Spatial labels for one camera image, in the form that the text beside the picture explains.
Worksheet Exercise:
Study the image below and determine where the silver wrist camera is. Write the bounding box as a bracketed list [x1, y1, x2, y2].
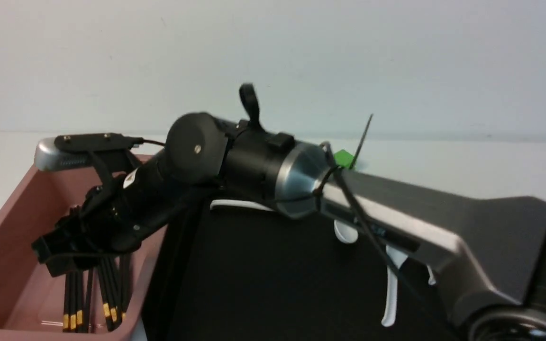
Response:
[33, 133, 145, 173]

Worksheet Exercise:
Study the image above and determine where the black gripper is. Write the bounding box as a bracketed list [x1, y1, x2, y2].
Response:
[32, 161, 191, 277]

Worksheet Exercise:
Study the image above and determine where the white ceramic spoon left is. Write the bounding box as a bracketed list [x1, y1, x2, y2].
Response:
[209, 199, 273, 212]

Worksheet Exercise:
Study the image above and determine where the white ceramic spoon under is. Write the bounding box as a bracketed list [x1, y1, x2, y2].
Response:
[427, 266, 437, 286]

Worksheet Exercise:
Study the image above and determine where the green cube block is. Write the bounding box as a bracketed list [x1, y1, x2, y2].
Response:
[333, 149, 356, 169]

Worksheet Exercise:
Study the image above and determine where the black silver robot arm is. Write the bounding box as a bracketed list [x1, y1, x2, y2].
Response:
[32, 110, 546, 341]

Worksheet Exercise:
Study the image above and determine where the pink plastic bin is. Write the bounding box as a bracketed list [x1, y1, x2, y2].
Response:
[0, 167, 165, 341]

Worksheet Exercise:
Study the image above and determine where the white ceramic spoon top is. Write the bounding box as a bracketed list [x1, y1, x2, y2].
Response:
[381, 246, 408, 327]

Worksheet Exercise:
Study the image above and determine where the black chopstick gold band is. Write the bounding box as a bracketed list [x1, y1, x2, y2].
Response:
[69, 272, 78, 333]
[76, 271, 87, 333]
[104, 258, 122, 328]
[97, 258, 114, 332]
[63, 273, 72, 332]
[119, 254, 131, 320]

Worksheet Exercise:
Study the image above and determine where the black plastic tray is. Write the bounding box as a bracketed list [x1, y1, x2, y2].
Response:
[142, 202, 451, 341]

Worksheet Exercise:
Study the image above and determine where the white ceramic spoon upright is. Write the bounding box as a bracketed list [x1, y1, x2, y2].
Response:
[334, 220, 358, 244]

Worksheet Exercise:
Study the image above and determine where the white ceramic spoon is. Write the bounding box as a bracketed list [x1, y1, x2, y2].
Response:
[209, 199, 273, 212]
[381, 246, 408, 327]
[334, 220, 358, 244]

